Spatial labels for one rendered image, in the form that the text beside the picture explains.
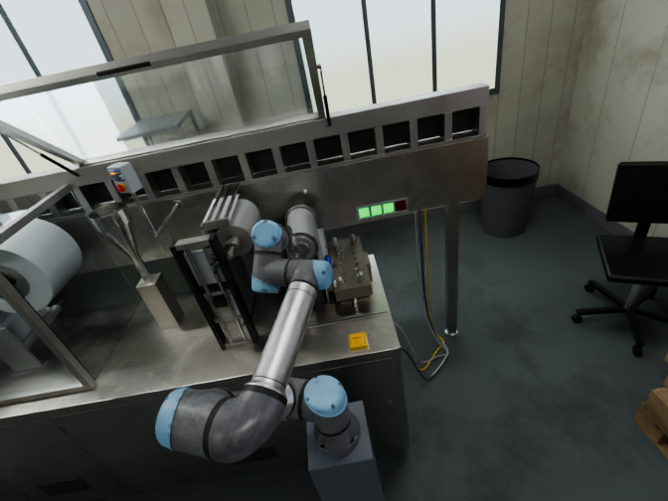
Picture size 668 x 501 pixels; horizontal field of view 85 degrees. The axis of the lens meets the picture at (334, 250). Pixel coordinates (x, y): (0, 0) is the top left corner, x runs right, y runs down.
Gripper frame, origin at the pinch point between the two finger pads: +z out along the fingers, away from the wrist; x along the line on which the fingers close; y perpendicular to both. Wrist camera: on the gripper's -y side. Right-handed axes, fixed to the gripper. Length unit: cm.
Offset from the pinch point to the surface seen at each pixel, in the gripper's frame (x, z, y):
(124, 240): 68, 13, 20
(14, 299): 94, -9, 1
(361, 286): -23.4, 29.8, -16.0
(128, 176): 50, -7, 37
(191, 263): 38.1, 5.3, 3.8
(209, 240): 26.6, -3.9, 9.5
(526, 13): -197, 150, 176
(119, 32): 118, 117, 204
